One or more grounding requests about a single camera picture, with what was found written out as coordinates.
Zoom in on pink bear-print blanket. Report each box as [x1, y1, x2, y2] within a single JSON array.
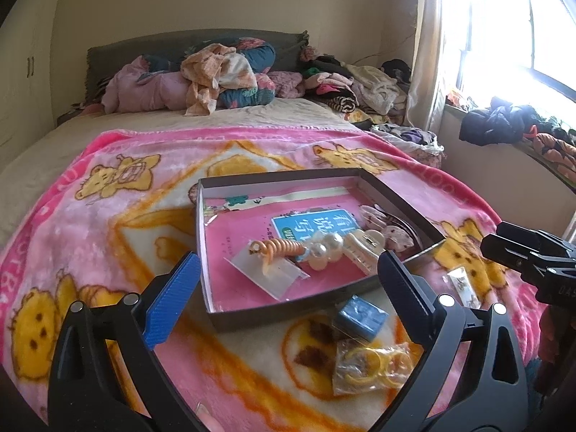
[[0, 127, 547, 432]]

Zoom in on pearl flower hair clip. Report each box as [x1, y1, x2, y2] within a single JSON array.
[[297, 233, 347, 273]]

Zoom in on dark blue floral pillow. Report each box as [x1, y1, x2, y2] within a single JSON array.
[[189, 38, 277, 109]]

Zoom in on bag of yellow rings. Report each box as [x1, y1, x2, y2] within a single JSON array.
[[332, 337, 414, 396]]

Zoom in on bed with beige sheet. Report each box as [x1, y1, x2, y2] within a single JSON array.
[[0, 94, 446, 253]]

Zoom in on pink fluffy garment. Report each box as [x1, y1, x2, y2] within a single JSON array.
[[256, 71, 304, 100]]

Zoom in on clear bag with green trinket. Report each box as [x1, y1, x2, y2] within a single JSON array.
[[203, 194, 253, 226]]

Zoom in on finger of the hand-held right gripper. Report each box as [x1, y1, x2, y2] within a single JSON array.
[[495, 221, 576, 253], [481, 233, 563, 280]]

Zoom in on cream wardrobe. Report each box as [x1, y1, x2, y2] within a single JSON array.
[[0, 0, 61, 181]]

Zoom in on dark clothes on windowsill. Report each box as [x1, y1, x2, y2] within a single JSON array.
[[459, 96, 541, 147]]

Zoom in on orange and black cloth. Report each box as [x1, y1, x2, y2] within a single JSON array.
[[524, 121, 576, 176]]

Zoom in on small bag of earrings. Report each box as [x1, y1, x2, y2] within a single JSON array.
[[445, 266, 478, 309]]

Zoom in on cream curtain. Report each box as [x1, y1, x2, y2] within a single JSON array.
[[402, 0, 451, 129]]

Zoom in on clear plastic bag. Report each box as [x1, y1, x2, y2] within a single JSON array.
[[224, 252, 311, 300]]

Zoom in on orange and white floral cloth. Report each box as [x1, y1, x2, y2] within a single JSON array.
[[181, 44, 258, 117]]

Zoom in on small blue box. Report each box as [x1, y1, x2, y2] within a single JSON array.
[[335, 294, 388, 343]]

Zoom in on cream hair claw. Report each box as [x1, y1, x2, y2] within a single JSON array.
[[344, 229, 387, 276]]

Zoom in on window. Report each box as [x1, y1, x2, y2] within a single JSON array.
[[441, 0, 576, 122]]

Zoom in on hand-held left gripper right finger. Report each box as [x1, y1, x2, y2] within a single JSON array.
[[377, 249, 529, 432]]

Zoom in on shallow brown cardboard box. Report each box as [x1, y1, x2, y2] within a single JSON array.
[[195, 168, 447, 334]]

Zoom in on crumpled purple and white clothes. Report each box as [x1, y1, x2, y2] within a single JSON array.
[[371, 121, 446, 163]]

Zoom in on pile of mixed clothes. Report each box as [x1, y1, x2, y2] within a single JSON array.
[[299, 45, 412, 124]]

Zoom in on pink book with blue label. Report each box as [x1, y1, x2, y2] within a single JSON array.
[[202, 184, 424, 311]]

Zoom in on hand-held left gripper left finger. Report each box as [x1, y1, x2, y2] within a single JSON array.
[[47, 252, 202, 432]]

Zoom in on person's left hand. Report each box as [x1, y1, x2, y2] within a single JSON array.
[[197, 405, 226, 432]]

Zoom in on orange spiral hair clip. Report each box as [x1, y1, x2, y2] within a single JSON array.
[[249, 238, 307, 277]]

